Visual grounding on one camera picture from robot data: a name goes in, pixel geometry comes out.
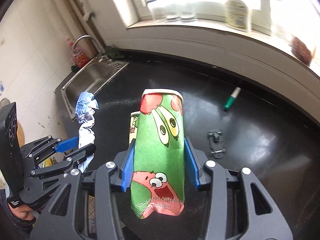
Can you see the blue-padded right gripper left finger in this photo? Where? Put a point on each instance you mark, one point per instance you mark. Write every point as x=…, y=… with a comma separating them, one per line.
x=65, y=216

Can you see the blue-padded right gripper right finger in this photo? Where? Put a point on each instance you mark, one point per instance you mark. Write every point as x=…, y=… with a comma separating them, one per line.
x=262, y=218

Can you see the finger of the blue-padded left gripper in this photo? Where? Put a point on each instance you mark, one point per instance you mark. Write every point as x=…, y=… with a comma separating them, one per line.
x=73, y=160
x=39, y=150

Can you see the blue white wrapper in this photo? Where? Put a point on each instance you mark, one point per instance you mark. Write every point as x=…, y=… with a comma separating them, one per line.
x=84, y=112

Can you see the green cartoon paper cup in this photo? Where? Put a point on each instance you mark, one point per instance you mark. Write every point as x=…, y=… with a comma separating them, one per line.
x=157, y=183

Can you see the person's left hand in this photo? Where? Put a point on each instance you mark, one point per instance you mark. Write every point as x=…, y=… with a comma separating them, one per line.
x=22, y=212

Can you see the stainless steel sink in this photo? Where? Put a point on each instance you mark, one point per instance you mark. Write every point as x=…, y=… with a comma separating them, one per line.
x=91, y=78

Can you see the red label bottle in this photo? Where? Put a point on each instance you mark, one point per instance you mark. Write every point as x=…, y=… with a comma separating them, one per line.
x=79, y=58

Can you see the black toy car chassis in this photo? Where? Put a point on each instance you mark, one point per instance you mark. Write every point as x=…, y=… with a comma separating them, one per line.
x=217, y=150

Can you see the chrome faucet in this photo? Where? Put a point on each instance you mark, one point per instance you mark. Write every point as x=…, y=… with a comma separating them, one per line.
x=90, y=41

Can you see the green white marker pen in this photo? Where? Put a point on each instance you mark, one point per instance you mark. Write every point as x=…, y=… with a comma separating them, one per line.
x=230, y=101

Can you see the white detergent bottle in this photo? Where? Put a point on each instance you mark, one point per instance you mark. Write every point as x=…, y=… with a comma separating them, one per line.
x=238, y=15

